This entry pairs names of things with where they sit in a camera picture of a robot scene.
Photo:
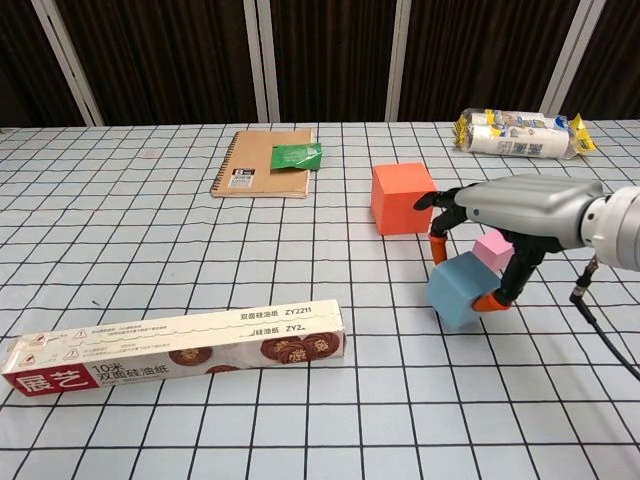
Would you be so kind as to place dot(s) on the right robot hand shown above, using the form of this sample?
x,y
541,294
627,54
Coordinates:
x,y
525,205

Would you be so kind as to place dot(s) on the small pink foam cube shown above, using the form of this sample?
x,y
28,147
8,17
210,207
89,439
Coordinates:
x,y
492,250

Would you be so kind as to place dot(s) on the blue foam cube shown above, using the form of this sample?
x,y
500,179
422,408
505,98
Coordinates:
x,y
455,290

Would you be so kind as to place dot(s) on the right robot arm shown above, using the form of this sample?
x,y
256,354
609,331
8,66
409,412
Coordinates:
x,y
620,225

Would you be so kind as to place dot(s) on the white yellow snack bag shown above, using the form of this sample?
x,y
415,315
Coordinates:
x,y
515,137

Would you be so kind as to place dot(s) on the large orange foam cube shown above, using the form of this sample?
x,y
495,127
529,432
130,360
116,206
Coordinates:
x,y
395,200

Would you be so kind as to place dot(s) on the green foil packet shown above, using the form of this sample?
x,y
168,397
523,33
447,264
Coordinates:
x,y
295,157

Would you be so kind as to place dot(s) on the brown spiral notebook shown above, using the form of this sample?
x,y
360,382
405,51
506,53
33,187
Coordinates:
x,y
250,155

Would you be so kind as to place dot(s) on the dark folding partition screen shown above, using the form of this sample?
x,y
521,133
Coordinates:
x,y
175,55

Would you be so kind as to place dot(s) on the long baking paper box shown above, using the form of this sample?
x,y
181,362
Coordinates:
x,y
150,345

